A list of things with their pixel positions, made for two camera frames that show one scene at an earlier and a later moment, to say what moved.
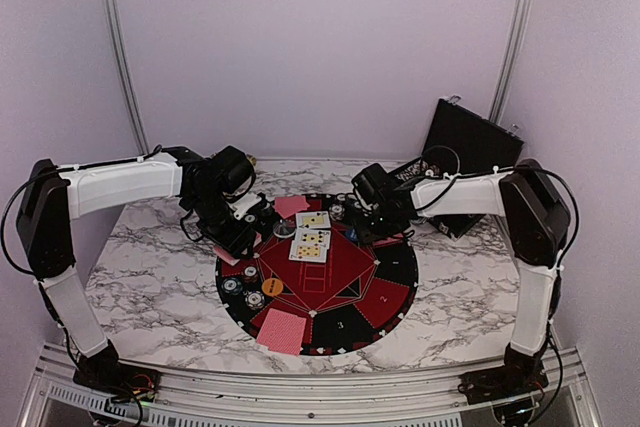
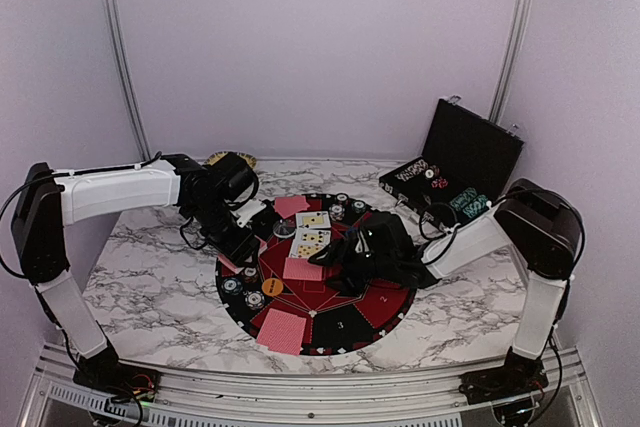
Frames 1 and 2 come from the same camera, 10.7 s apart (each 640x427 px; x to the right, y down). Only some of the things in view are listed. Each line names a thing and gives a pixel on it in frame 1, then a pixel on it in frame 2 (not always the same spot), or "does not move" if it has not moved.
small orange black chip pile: [250, 274] does not move
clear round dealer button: [284, 229] does not move
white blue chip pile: [254, 299] does not move
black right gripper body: [379, 229] to [356, 271]
